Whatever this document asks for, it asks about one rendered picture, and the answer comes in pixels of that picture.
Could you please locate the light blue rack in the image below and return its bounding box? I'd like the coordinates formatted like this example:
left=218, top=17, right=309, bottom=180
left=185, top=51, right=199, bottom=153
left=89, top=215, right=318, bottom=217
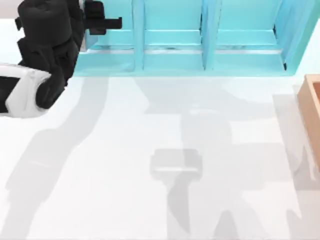
left=74, top=0, right=320, bottom=78

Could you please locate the shallow salmon-coloured box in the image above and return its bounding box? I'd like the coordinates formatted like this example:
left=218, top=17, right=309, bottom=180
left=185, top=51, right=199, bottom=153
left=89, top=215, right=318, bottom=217
left=296, top=73, right=320, bottom=181

